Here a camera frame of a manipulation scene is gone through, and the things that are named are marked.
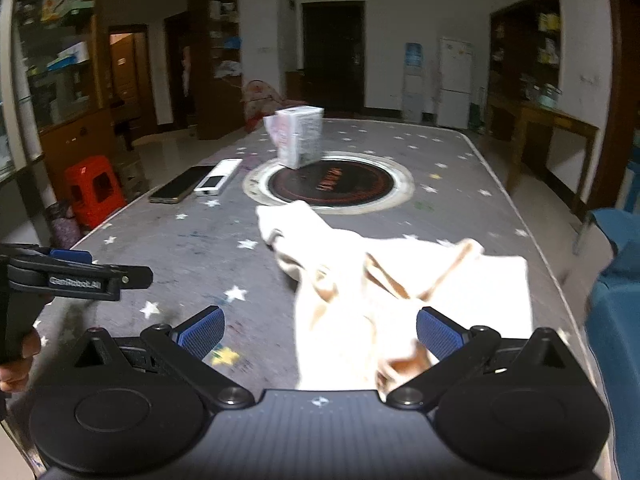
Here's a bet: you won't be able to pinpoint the white tissue pack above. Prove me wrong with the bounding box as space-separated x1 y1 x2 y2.
263 106 324 170

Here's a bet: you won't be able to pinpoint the dark wooden cabinet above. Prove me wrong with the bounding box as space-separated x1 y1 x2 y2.
489 0 562 111

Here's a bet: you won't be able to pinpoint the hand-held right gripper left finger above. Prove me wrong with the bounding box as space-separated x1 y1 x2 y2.
72 305 256 409

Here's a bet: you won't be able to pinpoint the pink floral bag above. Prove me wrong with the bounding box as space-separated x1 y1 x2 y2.
242 79 287 133

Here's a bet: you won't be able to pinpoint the glass-front wooden cabinet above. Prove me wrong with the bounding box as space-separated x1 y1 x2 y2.
14 0 123 173

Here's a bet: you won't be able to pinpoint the white refrigerator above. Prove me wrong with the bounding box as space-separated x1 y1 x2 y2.
436 37 475 129

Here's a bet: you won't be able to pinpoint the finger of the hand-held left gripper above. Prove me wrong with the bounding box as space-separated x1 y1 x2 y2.
0 243 95 267
30 264 154 302

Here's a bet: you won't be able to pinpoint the wooden side table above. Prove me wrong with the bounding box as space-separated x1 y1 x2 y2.
486 94 601 217

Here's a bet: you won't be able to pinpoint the cardboard box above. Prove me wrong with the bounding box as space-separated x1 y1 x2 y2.
116 151 151 197

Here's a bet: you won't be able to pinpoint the dark smartphone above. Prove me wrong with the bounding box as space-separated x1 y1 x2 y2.
149 164 217 205

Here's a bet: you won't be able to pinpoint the cream shorts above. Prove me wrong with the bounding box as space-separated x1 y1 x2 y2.
256 201 533 396

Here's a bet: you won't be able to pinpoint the round black induction cooker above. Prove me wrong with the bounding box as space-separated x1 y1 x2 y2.
242 154 416 213

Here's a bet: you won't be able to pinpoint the purple patterned bag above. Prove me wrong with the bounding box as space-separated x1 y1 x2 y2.
46 199 82 250

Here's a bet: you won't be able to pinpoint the person's left hand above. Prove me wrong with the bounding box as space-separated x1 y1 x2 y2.
0 329 43 395

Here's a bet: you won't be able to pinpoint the wooden shelf unit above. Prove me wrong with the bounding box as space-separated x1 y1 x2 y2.
189 0 242 141

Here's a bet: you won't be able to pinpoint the blue sofa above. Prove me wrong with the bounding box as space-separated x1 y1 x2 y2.
581 207 640 480

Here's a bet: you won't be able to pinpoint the teal jar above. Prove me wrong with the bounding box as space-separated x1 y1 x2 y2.
520 82 564 110

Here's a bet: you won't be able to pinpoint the white remote control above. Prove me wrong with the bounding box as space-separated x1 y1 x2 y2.
193 158 244 197

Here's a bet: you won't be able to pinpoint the white water dispenser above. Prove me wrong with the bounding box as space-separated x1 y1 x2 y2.
401 42 425 122

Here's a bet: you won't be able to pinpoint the dark wooden door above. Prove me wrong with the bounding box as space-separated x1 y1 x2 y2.
302 1 366 113

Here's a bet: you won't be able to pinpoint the red plastic stool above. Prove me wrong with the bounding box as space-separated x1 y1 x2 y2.
63 156 127 228

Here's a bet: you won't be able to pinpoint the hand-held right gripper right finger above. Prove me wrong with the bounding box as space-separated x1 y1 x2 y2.
387 306 576 409

